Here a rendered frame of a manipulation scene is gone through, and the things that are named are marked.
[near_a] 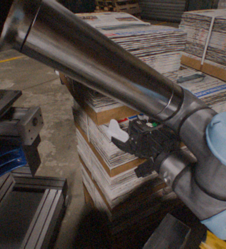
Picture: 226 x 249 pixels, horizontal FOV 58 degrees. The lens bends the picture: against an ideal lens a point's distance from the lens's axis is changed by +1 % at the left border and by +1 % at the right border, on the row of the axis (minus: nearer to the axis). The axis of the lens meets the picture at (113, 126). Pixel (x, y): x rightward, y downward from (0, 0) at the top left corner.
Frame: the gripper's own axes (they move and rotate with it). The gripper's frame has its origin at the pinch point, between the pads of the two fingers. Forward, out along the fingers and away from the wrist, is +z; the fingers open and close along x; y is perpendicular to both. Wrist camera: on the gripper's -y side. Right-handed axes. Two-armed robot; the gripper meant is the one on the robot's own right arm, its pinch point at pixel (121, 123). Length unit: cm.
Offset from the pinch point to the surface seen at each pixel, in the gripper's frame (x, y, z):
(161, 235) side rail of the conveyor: 8.2, -4.9, -28.3
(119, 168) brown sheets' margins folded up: -1.6, -21.6, 2.6
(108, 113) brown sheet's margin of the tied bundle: 3.2, 3.0, 2.3
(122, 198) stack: -3.6, -39.6, 2.7
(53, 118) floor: -7, -85, 149
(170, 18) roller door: -540, -67, 574
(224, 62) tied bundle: -56, 6, 12
